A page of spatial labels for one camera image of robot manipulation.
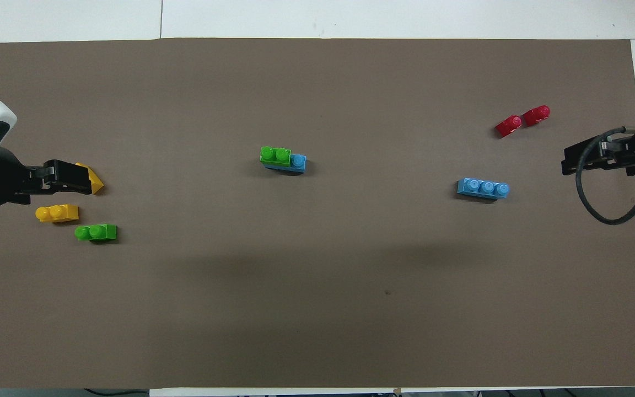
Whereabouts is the blue three-stud block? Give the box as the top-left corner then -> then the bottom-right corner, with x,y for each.
456,177 -> 510,201
265,154 -> 308,175

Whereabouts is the red one-stud block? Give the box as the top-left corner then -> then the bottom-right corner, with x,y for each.
494,115 -> 524,138
522,105 -> 551,127

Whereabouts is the black floor cable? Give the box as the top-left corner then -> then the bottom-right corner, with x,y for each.
83,388 -> 150,397

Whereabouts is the brown table mat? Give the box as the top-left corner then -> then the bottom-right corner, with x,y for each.
0,37 -> 635,390

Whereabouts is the yellow two-stud block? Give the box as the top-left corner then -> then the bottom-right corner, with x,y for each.
74,162 -> 105,195
35,203 -> 80,223

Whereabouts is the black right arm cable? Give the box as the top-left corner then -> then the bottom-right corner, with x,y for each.
574,126 -> 635,226

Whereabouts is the green two-stud block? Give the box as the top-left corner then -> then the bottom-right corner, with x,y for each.
260,146 -> 292,167
74,223 -> 118,243

